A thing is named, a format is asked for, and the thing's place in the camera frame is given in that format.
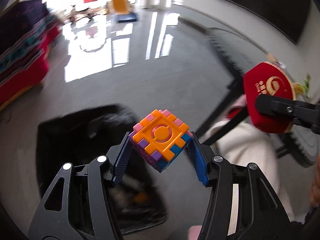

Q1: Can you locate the colourful puzzle cube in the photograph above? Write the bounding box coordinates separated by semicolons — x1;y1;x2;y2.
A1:
129;109;193;172

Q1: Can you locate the orange toy slide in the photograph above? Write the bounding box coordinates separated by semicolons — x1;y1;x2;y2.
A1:
107;0;138;23

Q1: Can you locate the black television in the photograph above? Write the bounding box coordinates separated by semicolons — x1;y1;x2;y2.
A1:
227;0;311;44

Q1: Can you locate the red sofa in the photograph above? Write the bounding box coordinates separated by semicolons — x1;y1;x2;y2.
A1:
1;0;61;108

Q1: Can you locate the person right hand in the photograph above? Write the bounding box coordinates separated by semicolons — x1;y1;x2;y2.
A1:
309;163;320;207

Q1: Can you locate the red velvet pouch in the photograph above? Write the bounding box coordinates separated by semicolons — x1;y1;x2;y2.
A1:
243;62;296;134

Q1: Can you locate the black trash bag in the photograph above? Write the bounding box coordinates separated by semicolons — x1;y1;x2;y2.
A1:
28;105;167;239

